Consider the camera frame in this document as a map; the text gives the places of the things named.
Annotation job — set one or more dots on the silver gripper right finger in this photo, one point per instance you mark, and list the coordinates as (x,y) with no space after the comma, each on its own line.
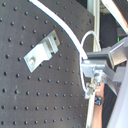
(109,56)

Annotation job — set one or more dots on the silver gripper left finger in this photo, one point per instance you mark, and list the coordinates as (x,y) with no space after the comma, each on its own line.
(93,73)

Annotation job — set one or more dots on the black perforated breadboard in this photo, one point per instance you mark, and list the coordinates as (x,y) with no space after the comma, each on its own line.
(49,97)

